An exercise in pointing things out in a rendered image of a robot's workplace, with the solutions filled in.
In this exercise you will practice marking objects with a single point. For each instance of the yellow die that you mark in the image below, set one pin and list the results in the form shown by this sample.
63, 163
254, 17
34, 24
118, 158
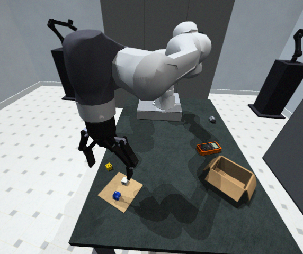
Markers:
108, 166

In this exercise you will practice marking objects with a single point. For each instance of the orange rectangular block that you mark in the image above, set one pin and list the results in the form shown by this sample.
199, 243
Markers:
208, 148

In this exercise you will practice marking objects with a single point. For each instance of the white die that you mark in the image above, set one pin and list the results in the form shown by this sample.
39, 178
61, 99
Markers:
124, 181

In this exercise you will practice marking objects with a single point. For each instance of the blue die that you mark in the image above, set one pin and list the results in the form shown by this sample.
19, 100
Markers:
116, 195

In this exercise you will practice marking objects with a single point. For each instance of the tan square mat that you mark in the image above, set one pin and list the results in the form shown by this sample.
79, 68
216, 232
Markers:
128, 192

